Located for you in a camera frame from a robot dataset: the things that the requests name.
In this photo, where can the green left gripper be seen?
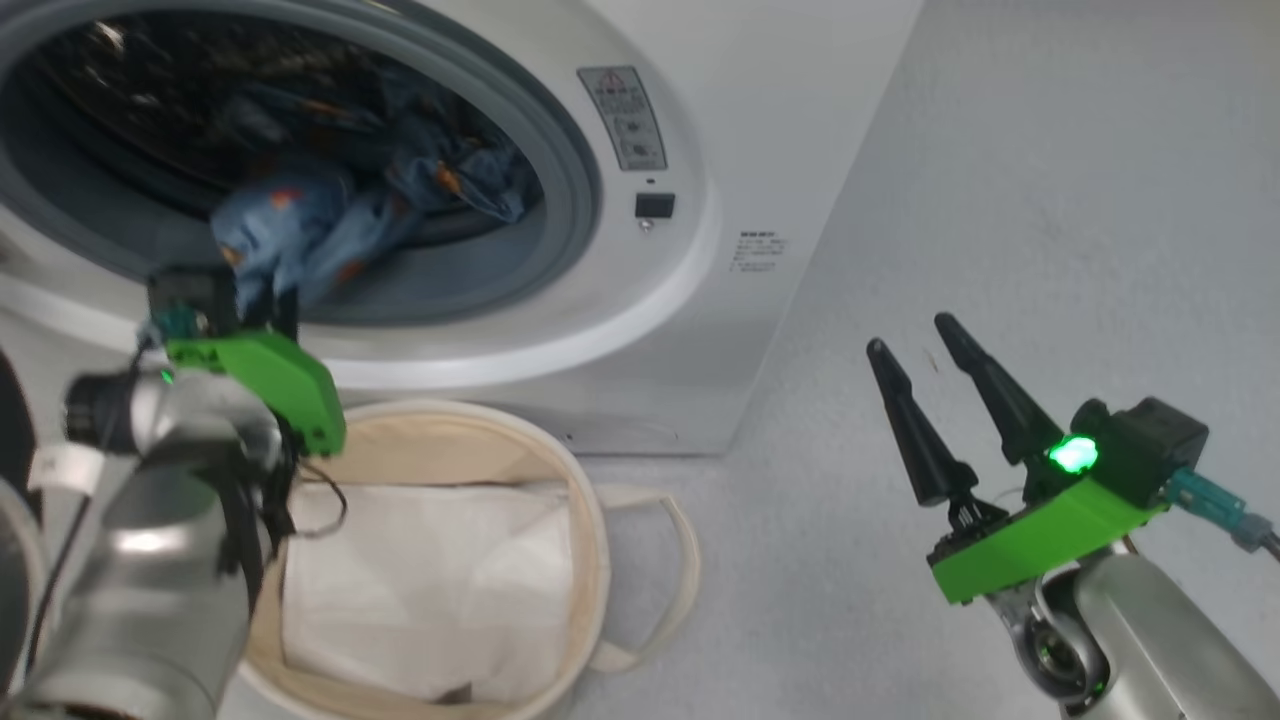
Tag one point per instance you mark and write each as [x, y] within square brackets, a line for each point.
[275, 385]

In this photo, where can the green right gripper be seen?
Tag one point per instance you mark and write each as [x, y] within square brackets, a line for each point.
[1040, 545]

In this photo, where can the blue denim garment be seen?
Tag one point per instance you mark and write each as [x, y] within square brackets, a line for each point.
[300, 215]

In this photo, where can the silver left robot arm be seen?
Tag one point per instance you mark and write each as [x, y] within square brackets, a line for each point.
[150, 560]

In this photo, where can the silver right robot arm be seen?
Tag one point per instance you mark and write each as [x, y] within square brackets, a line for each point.
[1160, 640]

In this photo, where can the cream fabric laundry basket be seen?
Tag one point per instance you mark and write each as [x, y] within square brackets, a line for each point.
[420, 440]

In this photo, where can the white front-load washing machine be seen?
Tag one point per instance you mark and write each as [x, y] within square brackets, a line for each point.
[700, 330]

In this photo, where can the white folded cloth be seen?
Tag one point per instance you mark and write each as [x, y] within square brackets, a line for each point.
[430, 590]

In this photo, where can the grey warning sticker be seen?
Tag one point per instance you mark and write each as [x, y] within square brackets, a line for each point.
[623, 118]

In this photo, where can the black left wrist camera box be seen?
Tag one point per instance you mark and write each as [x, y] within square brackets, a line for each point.
[190, 298]

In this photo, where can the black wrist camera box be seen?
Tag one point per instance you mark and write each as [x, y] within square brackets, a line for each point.
[1150, 445]
[190, 298]

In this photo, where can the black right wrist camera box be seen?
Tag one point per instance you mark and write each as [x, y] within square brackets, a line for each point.
[1150, 445]

